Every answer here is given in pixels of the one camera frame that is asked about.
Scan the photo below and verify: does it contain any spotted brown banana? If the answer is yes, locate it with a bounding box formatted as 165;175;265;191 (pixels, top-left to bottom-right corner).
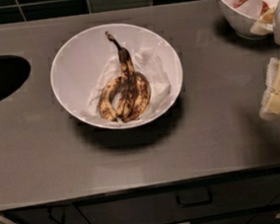
105;32;137;119

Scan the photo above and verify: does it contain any spotted right banana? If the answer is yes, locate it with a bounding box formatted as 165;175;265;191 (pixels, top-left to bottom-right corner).
123;71;151;122

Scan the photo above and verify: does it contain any spotted left banana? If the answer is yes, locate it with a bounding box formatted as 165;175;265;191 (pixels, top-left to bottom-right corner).
98;76;121;121

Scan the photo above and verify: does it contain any large white bowl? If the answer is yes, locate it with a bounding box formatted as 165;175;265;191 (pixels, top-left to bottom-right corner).
50;24;183;129

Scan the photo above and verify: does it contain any dark drawer front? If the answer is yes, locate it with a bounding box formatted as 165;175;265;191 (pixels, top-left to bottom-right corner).
78;174;280;224

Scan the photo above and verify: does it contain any black drawer handle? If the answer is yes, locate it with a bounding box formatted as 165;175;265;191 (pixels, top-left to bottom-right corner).
175;188;213;208

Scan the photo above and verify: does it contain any black cabinet handle left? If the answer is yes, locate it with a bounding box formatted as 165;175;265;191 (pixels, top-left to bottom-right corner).
46;206;66;224

